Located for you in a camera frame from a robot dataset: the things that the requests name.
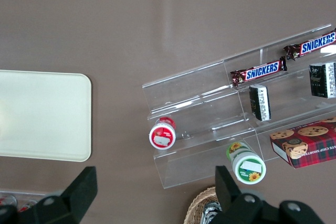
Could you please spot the small black chocolate box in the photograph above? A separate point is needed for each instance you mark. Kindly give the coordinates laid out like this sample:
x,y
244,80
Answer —
x,y
323,80
260,103

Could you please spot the Snickers chocolate bar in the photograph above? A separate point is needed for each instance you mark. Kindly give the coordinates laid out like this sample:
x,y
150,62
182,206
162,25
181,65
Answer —
x,y
312,45
260,71

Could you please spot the green lid yogurt bottle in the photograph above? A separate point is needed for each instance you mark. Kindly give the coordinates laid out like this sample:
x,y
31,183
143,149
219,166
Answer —
x,y
248,169

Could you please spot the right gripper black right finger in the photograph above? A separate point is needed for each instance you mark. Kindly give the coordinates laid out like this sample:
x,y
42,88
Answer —
x,y
228,190

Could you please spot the oval tan wicker basket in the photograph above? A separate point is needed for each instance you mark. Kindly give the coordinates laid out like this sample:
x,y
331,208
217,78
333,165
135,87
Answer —
x,y
195,203

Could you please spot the red lid yogurt bottle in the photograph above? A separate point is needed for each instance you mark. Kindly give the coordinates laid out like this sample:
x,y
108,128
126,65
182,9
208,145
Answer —
x,y
162,136

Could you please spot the clear acrylic stepped shelf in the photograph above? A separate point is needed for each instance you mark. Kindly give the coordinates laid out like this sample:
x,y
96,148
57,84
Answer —
x,y
199,108

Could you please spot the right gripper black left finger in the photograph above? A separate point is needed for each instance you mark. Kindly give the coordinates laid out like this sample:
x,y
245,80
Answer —
x,y
76,195

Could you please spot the clear acrylic bottle rack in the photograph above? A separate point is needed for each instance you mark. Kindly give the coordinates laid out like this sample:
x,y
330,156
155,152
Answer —
x,y
15,192

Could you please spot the aluminium foil container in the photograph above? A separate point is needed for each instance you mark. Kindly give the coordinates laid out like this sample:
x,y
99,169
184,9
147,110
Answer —
x,y
210,208

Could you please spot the red cola bottle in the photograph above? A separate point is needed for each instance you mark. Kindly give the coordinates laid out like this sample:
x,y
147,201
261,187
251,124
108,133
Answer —
x,y
26,205

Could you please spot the beige plastic tray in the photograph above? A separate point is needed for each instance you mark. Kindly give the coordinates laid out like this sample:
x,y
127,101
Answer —
x,y
44,116

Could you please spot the red tartan cookie box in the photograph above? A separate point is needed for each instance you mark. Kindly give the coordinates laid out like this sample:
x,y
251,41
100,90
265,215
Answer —
x,y
307,142

